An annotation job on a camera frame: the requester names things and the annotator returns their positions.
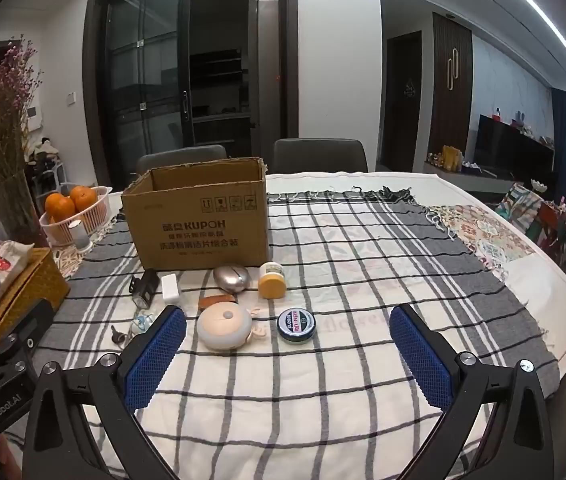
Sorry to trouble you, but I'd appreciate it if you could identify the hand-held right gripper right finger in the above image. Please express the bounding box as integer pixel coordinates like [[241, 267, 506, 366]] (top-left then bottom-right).
[[389, 303, 556, 480]]

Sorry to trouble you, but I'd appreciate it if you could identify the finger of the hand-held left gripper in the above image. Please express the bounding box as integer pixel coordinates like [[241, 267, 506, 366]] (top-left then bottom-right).
[[9, 298, 55, 357]]

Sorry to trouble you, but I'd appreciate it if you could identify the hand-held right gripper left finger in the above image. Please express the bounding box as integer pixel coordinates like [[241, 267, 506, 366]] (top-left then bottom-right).
[[23, 305, 187, 480]]

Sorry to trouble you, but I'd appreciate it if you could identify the round peach device with cord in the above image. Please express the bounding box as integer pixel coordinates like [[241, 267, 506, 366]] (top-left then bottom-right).
[[197, 304, 266, 352]]

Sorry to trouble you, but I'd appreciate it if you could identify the round green balm tin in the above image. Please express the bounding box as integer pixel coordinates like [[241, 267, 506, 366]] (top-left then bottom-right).
[[277, 307, 314, 344]]

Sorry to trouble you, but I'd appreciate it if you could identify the small yellow-lidded jar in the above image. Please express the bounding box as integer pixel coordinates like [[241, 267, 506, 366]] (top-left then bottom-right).
[[258, 261, 288, 301]]

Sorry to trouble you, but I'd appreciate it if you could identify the brown cardboard box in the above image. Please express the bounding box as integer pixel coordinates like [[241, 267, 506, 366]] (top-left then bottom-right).
[[121, 156, 270, 271]]

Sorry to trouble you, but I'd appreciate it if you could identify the person's left hand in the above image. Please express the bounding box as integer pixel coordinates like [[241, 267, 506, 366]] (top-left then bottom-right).
[[0, 434, 24, 480]]

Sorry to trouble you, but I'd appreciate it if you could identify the woven yellow tissue box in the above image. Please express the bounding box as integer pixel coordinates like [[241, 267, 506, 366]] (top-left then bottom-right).
[[0, 247, 71, 351]]

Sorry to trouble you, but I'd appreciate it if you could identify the white power adapter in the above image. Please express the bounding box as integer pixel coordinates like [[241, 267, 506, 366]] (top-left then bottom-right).
[[161, 273, 182, 305]]

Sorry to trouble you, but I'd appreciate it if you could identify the small black light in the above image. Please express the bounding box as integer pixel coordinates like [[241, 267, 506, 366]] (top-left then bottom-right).
[[129, 268, 160, 309]]

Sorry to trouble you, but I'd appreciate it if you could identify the small white cup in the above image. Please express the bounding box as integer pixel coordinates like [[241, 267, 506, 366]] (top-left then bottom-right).
[[70, 220, 92, 251]]

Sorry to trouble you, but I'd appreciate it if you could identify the glass vase with dried flowers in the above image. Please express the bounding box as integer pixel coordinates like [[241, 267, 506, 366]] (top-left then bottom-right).
[[0, 42, 50, 248]]

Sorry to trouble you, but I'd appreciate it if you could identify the silver oval metal soap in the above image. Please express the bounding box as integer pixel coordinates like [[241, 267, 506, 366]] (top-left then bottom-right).
[[213, 264, 252, 293]]

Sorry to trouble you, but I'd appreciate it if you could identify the beige lace table mat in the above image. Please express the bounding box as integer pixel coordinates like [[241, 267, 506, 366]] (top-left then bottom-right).
[[50, 220, 128, 281]]

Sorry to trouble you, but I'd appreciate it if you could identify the orange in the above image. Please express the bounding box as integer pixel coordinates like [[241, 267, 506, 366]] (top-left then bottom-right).
[[69, 186, 100, 212], [44, 192, 76, 222]]

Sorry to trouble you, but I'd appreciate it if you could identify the white fruit basket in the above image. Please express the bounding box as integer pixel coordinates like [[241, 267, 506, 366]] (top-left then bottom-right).
[[39, 186, 112, 247]]

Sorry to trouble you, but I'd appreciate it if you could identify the grey plaid tablecloth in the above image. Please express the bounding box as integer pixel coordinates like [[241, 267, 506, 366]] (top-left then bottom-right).
[[28, 187, 561, 480]]

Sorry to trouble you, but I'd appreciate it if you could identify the floral patterned cloth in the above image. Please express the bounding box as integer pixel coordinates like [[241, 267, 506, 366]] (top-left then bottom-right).
[[428, 204, 536, 281]]

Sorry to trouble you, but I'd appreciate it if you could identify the shelf with plush toys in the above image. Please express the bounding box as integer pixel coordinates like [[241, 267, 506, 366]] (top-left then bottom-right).
[[25, 137, 68, 196]]

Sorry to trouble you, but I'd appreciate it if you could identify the colourful striped shopping bag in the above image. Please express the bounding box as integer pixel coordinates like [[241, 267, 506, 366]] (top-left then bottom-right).
[[495, 182, 544, 238]]

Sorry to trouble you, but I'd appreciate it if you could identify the white television cabinet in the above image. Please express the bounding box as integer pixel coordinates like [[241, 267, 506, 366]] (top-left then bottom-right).
[[423, 160, 524, 196]]

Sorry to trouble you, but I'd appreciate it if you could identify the red patterned shopping bag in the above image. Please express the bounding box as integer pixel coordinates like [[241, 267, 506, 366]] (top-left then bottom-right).
[[533, 197, 566, 261]]

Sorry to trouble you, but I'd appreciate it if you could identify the grey dining chair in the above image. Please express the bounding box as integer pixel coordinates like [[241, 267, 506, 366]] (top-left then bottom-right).
[[135, 144, 228, 176], [272, 138, 368, 175]]

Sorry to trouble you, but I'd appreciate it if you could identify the black television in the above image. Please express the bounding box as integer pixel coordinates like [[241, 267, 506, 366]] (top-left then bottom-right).
[[475, 114, 556, 173]]

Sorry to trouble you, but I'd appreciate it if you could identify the dark room door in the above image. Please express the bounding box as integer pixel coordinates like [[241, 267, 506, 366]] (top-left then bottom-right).
[[385, 30, 422, 171]]

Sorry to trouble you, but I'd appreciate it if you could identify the dark wood panel cabinet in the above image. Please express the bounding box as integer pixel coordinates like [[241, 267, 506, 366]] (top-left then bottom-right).
[[430, 12, 474, 156]]

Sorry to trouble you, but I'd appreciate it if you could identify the dark sliding glass door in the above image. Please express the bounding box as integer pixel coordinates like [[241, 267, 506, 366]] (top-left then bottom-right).
[[88, 0, 288, 186]]

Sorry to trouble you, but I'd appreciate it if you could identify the silver refrigerator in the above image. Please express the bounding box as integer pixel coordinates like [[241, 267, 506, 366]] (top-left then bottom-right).
[[248, 0, 284, 158]]

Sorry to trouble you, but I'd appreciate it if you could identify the ceiling light strip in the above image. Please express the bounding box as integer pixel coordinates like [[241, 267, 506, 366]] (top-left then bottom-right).
[[478, 0, 566, 92]]

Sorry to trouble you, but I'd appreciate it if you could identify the key ring with charm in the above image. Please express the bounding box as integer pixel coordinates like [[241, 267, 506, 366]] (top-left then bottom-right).
[[110, 310, 156, 346]]

